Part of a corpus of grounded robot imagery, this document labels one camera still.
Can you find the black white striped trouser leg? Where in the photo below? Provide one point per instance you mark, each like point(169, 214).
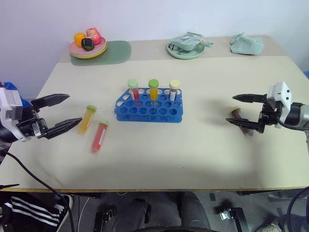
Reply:
point(31, 212)

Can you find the green placemat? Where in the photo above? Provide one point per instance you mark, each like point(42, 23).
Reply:
point(116, 53)

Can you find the red tube pale green cap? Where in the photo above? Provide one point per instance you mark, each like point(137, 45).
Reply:
point(135, 93)

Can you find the orange toy fruit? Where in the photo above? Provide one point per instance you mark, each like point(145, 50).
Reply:
point(78, 39)

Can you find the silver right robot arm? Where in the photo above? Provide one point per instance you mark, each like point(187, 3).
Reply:
point(297, 116)

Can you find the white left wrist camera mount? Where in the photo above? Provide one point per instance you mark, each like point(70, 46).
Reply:
point(12, 106)

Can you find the yellow plate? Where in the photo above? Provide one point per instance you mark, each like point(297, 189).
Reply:
point(93, 56)

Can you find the black pointed rod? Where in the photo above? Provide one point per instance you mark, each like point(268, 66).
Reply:
point(9, 186)

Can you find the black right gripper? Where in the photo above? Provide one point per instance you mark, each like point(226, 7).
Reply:
point(270, 112)

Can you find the blue object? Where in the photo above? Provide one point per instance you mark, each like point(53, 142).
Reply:
point(9, 85)
point(307, 75)

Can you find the black metal bracket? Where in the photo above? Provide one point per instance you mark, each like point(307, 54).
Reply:
point(235, 215)
point(103, 218)

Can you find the dark red tube yellow cap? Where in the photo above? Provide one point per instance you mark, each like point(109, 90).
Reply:
point(239, 113)

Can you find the pink toy fruit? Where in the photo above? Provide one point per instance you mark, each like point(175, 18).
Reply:
point(94, 36)

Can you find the blue test tube rack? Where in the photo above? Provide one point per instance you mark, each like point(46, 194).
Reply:
point(147, 111)

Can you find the orange tube green cap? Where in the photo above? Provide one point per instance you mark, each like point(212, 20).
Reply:
point(153, 93)
point(86, 119)

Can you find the mint green plate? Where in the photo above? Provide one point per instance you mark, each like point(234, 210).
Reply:
point(186, 55)

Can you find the pale green plate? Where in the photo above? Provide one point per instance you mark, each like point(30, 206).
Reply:
point(100, 51)

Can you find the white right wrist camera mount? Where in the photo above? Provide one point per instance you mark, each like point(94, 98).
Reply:
point(282, 91)

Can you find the mint green cloth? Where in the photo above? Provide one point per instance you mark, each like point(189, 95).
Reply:
point(247, 46)

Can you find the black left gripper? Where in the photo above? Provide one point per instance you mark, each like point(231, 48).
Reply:
point(30, 123)

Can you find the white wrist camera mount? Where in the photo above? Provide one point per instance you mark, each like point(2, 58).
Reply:
point(282, 91)
point(12, 106)

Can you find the pink plate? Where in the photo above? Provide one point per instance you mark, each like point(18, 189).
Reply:
point(74, 48)

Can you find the white knitted shoe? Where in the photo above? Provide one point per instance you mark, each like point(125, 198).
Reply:
point(271, 226)

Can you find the white tube cream cap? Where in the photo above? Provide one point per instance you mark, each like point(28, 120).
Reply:
point(173, 93)

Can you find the black and green toy ball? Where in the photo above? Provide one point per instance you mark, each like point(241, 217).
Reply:
point(87, 44)

